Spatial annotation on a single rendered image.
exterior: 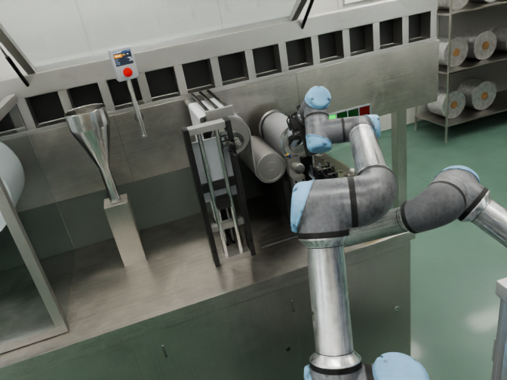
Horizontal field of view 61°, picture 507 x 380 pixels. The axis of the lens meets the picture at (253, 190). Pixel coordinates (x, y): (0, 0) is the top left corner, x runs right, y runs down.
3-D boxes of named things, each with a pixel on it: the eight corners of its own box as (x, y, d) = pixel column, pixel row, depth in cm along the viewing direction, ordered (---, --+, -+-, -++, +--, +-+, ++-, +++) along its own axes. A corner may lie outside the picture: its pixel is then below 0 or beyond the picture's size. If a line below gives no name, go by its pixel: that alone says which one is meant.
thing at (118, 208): (118, 272, 169) (68, 136, 144) (117, 254, 182) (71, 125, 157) (153, 262, 172) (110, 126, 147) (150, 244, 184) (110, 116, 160)
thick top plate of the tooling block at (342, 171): (330, 202, 178) (329, 189, 175) (293, 170, 213) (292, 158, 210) (365, 191, 181) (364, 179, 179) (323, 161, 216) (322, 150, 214)
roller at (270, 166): (259, 185, 169) (254, 157, 164) (241, 164, 191) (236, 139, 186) (287, 178, 171) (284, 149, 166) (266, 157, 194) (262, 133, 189)
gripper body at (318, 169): (328, 160, 168) (342, 171, 158) (330, 180, 172) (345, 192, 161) (310, 166, 167) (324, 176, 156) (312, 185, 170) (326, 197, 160)
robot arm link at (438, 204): (459, 234, 109) (323, 264, 146) (472, 214, 116) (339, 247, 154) (437, 194, 108) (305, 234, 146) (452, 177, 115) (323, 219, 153)
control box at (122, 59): (119, 82, 139) (110, 50, 134) (116, 80, 144) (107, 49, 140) (140, 78, 141) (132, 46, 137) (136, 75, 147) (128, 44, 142)
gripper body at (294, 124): (304, 117, 158) (312, 101, 146) (311, 138, 156) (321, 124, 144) (284, 121, 156) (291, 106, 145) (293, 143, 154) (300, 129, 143)
